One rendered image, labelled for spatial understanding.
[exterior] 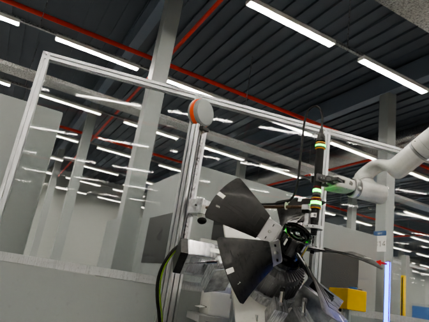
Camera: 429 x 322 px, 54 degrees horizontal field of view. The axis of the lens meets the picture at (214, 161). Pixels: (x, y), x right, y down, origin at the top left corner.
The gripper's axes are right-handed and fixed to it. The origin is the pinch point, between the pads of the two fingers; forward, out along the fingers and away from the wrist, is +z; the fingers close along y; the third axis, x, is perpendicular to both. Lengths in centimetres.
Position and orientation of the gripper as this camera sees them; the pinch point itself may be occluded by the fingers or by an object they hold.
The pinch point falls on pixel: (317, 179)
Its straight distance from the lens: 177.6
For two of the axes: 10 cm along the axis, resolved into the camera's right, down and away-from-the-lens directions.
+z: -9.4, -2.3, -2.3
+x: 1.5, -9.4, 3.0
